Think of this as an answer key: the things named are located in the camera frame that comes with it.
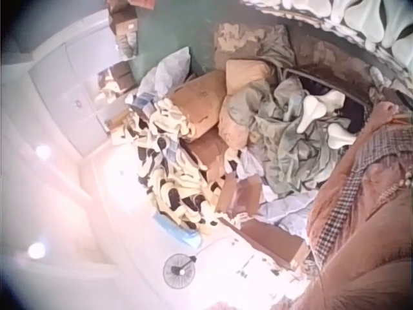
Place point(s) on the person's left hand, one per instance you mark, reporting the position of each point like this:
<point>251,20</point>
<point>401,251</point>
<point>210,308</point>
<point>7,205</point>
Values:
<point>385,112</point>

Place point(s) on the white bone-shaped sole piece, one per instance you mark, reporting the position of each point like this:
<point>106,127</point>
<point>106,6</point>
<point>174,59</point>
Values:
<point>332,95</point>
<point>308,111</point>
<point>341,134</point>

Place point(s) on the row of white sole pieces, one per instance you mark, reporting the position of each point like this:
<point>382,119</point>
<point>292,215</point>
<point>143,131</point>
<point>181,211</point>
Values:
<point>348,22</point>

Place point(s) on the grey-green crumpled cloth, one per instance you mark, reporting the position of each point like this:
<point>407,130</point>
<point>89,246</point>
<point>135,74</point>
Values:
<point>284,151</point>

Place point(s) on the light blue cloth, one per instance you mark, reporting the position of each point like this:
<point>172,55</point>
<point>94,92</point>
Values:
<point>284,210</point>

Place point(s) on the orange cloth sack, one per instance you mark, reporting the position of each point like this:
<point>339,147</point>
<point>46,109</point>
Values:
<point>248,76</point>

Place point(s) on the camouflage cloth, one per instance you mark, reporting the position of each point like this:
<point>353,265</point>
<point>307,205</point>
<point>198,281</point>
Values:
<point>248,40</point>

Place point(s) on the flat brown cardboard pieces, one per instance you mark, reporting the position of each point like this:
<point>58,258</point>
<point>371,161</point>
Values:
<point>238,197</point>

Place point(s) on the low brown carton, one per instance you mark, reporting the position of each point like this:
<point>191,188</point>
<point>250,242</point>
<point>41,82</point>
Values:
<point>274,243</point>

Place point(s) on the small brown cardboard box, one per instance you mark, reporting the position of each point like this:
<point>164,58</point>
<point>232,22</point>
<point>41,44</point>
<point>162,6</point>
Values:
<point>208,150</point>

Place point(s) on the large brown cardboard box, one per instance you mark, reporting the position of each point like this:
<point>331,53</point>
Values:
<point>197,100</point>

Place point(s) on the pale blue plastic bag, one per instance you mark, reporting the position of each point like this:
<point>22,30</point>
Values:
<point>171,71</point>

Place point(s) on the heap of white black soles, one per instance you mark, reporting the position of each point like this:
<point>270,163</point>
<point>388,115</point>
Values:
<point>174,181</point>

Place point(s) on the blue plastic sheet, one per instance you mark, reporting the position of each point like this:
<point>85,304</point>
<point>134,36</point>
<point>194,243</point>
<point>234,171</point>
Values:
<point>175,231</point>

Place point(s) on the shelf with boxes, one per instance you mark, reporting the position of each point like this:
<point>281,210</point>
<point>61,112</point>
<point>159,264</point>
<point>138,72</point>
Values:
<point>114,79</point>

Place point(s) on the stack of brown cartons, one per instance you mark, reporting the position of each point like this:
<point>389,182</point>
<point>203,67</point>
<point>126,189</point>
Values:
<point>124,26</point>

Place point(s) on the white double door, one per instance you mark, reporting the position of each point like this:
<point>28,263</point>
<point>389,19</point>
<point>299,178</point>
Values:
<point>69,97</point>

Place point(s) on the round ceiling lamp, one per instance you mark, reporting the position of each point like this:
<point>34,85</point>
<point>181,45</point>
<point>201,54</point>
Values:
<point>43,151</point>
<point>36,249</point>

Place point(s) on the black metal-frame crate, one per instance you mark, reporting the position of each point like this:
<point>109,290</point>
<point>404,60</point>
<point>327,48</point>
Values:
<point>350,113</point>

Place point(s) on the black wall fan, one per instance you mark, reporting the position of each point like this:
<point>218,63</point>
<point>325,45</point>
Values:
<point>179,270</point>

